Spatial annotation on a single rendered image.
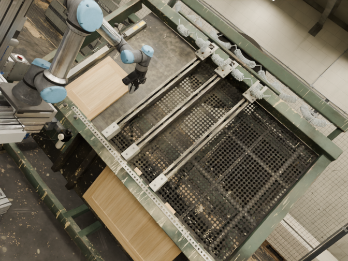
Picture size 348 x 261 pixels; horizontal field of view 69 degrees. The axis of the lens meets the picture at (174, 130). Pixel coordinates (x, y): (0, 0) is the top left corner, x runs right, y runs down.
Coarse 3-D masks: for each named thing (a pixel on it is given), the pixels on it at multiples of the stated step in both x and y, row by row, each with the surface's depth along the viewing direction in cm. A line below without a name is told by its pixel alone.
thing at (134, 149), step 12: (228, 60) 193; (216, 72) 206; (228, 72) 205; (204, 84) 204; (216, 84) 211; (192, 96) 200; (180, 108) 197; (168, 120) 193; (156, 132) 189; (132, 144) 185; (144, 144) 187; (132, 156) 186
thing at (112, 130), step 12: (204, 48) 201; (216, 48) 213; (192, 60) 212; (204, 60) 216; (180, 72) 209; (168, 84) 204; (156, 96) 200; (132, 108) 195; (144, 108) 199; (120, 120) 192; (132, 120) 198; (108, 132) 188
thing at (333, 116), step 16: (176, 0) 277; (192, 0) 265; (208, 16) 259; (224, 32) 254; (240, 48) 250; (256, 48) 244; (272, 64) 239; (288, 80) 234; (304, 96) 230; (320, 112) 227; (336, 112) 221; (336, 128) 226
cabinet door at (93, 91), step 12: (108, 60) 217; (96, 72) 213; (108, 72) 213; (120, 72) 213; (72, 84) 208; (84, 84) 208; (96, 84) 209; (108, 84) 209; (120, 84) 209; (72, 96) 204; (84, 96) 204; (96, 96) 205; (108, 96) 205; (120, 96) 205; (84, 108) 200; (96, 108) 201
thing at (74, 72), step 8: (136, 24) 228; (144, 24) 229; (128, 32) 225; (136, 32) 229; (104, 48) 219; (112, 48) 221; (96, 56) 215; (80, 64) 212; (88, 64) 213; (72, 72) 209; (80, 72) 214
